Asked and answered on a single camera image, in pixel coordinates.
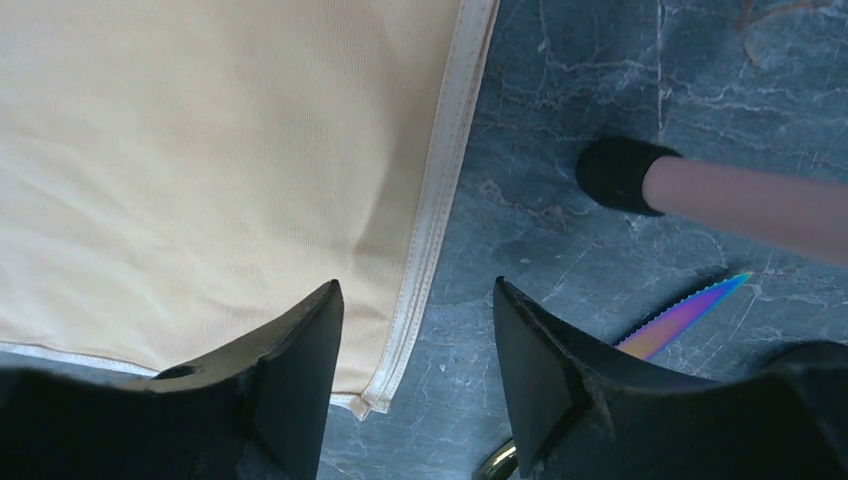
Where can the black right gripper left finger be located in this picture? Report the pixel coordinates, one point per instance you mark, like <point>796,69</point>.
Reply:
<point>269,389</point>

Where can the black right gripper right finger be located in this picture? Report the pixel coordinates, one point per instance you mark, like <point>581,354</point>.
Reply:
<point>581,409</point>

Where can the peach cloth napkin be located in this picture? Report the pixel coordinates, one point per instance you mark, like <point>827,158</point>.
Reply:
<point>175,174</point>

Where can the iridescent rainbow knife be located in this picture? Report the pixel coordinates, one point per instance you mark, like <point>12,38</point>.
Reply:
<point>661,330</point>

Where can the pink tripod stand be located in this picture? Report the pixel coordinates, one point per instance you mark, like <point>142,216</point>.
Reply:
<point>804,216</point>

